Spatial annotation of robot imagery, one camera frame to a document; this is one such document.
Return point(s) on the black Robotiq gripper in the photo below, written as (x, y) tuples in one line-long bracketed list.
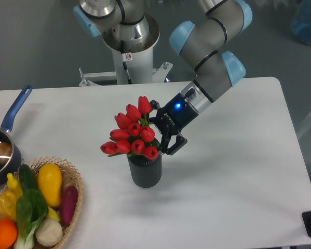
[(170, 120)]

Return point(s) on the red tulip bouquet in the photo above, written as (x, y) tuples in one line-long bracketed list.
[(134, 136)]

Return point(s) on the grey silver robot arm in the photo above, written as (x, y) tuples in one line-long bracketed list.
[(215, 72)]

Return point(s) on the dark ribbed vase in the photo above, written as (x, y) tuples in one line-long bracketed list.
[(145, 172)]

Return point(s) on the woven wicker basket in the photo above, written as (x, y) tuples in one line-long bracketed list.
[(70, 176)]

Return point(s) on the purple eggplant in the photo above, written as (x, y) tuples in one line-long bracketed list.
[(68, 204)]

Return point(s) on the yellow squash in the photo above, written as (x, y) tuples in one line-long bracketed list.
[(50, 184)]

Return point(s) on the yellow banana tip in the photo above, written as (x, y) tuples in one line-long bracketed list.
[(53, 214)]

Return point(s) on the green cucumber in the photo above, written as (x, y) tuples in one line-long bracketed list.
[(27, 178)]

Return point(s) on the green bok choy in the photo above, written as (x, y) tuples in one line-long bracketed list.
[(31, 210)]

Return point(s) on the small yellow pepper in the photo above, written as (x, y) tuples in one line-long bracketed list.
[(14, 185)]

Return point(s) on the blue container in background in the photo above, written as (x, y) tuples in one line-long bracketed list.
[(301, 23)]

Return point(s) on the bread roll in pan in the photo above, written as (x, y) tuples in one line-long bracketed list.
[(5, 152)]

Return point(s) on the yellow bell pepper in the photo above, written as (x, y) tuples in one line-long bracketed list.
[(8, 202)]

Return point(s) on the orange fruit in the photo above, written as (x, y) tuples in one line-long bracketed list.
[(8, 233)]

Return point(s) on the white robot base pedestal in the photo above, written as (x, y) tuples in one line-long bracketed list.
[(129, 33)]

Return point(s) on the blue handled saucepan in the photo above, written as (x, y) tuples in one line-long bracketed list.
[(6, 127)]

